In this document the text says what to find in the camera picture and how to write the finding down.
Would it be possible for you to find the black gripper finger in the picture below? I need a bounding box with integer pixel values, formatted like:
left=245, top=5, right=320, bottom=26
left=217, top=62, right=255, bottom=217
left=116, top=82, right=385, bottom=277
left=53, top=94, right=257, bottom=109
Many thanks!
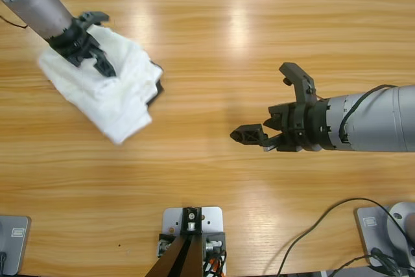
left=263, top=113, right=283, bottom=131
left=92, top=50, right=117, bottom=78
left=230, top=123, right=269, bottom=147

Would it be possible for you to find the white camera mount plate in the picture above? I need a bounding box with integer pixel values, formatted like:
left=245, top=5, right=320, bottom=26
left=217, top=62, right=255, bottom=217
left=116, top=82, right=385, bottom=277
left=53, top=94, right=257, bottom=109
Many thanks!
left=161, top=206, right=225, bottom=260

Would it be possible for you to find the black post bracket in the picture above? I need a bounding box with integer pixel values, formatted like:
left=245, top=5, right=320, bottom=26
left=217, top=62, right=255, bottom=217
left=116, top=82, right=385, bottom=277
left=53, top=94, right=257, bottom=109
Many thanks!
left=202, top=230, right=227, bottom=256
left=156, top=232, right=178, bottom=258

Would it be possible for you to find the dark camera post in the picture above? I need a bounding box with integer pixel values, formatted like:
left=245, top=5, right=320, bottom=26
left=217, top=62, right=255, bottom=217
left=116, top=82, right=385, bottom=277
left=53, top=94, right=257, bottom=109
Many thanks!
left=144, top=234, right=206, bottom=277

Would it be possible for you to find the black mount cable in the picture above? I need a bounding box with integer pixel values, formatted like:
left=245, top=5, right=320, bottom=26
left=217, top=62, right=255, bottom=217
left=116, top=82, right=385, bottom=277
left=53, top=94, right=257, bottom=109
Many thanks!
left=212, top=247, right=230, bottom=277

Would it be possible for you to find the arm base with cable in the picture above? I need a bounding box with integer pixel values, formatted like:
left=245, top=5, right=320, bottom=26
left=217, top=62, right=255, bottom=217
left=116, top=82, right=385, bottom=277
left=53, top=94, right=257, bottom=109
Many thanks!
left=280, top=198, right=414, bottom=277

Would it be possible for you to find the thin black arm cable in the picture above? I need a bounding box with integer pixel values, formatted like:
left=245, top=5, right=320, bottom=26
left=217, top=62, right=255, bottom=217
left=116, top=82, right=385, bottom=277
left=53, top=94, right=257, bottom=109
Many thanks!
left=0, top=16, right=29, bottom=29
left=337, top=85, right=399, bottom=140

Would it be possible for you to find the short black cable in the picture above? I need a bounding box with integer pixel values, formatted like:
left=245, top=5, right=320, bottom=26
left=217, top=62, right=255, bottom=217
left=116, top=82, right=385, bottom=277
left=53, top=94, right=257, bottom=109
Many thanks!
left=326, top=255, right=377, bottom=277

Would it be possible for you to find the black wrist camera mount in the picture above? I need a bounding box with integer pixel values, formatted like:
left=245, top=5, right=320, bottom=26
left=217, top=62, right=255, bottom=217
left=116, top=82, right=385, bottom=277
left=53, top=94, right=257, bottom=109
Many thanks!
left=278, top=62, right=317, bottom=105
left=78, top=12, right=110, bottom=27

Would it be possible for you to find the orange cable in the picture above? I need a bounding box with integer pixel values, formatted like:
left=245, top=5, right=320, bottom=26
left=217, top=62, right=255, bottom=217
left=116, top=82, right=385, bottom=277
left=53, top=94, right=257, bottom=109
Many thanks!
left=204, top=256, right=224, bottom=277

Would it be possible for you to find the black base plug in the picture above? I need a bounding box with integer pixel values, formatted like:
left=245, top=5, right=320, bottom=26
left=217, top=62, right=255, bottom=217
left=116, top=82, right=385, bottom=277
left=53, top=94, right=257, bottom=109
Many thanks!
left=370, top=247, right=408, bottom=277

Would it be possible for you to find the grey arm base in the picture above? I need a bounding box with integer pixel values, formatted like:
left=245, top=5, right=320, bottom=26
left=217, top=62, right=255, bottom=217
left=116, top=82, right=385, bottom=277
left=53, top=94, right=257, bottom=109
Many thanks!
left=353, top=201, right=415, bottom=270
left=0, top=214, right=32, bottom=276

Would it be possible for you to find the black garment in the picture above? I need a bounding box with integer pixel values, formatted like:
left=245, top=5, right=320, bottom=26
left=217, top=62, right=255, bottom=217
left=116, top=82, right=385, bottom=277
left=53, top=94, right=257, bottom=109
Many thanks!
left=147, top=61, right=165, bottom=108

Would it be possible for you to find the white t-shirt with black print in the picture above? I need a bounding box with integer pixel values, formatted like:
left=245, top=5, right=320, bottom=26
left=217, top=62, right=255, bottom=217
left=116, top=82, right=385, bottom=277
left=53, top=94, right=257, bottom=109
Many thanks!
left=38, top=25, right=163, bottom=102

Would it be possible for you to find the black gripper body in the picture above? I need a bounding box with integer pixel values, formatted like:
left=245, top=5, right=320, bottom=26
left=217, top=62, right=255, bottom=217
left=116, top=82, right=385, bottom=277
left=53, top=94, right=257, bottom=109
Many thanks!
left=262, top=99, right=331, bottom=154
left=47, top=17, right=105, bottom=69

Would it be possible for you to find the black post clamp with bolt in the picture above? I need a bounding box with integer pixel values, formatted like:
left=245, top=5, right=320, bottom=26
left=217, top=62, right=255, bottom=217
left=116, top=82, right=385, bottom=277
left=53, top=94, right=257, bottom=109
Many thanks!
left=180, top=205, right=204, bottom=236

